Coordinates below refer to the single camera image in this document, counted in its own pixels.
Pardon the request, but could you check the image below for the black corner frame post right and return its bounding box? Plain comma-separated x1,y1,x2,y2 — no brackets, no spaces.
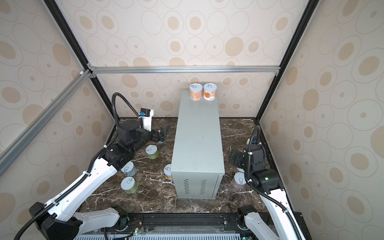
255,0,319,124

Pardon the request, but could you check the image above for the pink orange labelled can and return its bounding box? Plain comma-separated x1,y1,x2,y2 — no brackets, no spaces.
190,84,203,101

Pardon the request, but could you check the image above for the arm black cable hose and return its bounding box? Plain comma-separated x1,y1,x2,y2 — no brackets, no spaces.
13,92,141,240
246,124,304,240

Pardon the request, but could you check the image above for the purple pink labelled can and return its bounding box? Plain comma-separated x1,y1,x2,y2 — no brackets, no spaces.
232,172,247,189

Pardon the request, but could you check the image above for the orange tomato labelled can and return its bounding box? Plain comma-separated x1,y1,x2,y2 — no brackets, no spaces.
203,83,218,101

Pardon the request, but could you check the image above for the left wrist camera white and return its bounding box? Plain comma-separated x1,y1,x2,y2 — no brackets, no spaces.
139,108,154,132

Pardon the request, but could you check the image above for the grey metal cabinet box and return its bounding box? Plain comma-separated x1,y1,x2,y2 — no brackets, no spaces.
171,90,225,200

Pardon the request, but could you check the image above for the black corner frame post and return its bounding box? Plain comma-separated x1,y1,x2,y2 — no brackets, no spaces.
255,0,319,124
43,0,113,115

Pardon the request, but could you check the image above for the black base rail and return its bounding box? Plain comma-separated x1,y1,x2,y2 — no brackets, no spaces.
74,212,313,240

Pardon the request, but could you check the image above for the silver aluminium bar left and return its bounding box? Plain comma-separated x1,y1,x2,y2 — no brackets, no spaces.
1,70,91,175

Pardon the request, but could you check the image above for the yellow orange labelled can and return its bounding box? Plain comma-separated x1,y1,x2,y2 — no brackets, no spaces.
164,164,173,180

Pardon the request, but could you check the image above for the silver aluminium crossbar back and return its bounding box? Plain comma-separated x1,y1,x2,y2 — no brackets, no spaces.
91,66,280,74

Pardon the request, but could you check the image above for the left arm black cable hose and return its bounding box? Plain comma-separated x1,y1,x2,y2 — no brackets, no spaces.
13,92,141,240

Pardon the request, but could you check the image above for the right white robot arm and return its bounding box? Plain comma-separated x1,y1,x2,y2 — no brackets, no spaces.
229,144,306,240

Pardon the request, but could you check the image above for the black corner frame post left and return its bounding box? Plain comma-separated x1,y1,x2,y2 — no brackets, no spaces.
43,0,113,115

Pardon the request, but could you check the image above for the teal labelled can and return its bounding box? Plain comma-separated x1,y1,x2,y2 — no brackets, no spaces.
121,161,137,177

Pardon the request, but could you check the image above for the lime green labelled can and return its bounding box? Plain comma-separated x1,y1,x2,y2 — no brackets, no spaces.
121,177,138,194

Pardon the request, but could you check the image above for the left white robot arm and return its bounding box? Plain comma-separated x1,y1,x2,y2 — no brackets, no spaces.
15,120,169,240

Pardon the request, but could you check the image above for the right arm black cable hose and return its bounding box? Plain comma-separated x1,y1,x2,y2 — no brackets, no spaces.
246,124,304,240

